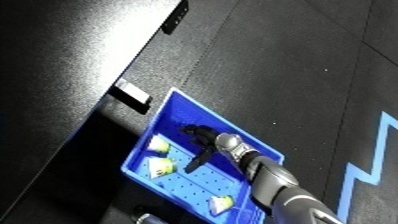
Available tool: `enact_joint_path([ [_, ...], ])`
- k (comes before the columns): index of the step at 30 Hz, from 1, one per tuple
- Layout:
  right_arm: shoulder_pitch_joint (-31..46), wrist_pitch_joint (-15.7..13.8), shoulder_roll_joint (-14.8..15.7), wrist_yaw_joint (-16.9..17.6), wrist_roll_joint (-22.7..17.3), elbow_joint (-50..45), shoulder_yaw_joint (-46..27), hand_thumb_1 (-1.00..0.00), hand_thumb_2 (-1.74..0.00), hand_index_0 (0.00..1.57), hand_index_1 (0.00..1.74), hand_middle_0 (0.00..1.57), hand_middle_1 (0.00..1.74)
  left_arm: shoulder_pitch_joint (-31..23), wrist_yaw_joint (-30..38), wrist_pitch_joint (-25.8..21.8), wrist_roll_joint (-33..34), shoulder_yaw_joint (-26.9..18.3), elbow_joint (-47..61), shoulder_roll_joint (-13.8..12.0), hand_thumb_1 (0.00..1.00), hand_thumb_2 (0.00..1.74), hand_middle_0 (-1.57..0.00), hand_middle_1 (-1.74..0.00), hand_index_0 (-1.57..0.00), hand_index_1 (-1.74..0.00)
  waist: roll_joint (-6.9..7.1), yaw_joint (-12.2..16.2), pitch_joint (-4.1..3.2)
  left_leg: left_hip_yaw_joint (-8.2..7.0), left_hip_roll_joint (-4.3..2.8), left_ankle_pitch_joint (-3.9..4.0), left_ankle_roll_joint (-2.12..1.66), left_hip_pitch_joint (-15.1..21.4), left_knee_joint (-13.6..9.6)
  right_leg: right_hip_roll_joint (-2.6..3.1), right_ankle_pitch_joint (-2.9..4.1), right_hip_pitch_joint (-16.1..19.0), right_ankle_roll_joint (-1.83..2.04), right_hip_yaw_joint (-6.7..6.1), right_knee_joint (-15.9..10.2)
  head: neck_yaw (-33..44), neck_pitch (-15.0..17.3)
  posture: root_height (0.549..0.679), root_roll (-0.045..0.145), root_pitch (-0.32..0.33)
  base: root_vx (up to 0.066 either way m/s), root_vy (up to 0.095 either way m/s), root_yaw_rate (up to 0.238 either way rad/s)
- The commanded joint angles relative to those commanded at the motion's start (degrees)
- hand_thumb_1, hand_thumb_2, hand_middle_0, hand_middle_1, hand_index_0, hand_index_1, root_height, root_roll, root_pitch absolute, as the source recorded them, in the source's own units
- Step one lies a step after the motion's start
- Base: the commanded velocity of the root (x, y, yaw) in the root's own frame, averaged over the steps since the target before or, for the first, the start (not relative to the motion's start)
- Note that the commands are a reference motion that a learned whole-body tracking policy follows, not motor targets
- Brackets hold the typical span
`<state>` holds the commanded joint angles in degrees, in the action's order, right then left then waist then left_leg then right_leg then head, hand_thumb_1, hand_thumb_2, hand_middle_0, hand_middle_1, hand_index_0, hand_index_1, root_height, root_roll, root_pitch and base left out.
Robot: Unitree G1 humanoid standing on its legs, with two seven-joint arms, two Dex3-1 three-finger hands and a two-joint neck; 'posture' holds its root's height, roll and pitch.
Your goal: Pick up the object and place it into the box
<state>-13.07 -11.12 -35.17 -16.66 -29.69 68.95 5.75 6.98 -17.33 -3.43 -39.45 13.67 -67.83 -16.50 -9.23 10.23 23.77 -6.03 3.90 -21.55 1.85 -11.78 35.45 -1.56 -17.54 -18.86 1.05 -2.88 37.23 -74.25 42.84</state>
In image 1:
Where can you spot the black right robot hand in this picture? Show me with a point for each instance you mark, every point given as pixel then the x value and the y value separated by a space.
pixel 204 138

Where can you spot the white paper cup green band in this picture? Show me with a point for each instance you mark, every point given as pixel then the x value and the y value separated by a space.
pixel 160 166
pixel 159 145
pixel 222 203

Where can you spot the pale right robot arm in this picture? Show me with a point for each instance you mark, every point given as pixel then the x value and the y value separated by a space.
pixel 272 180

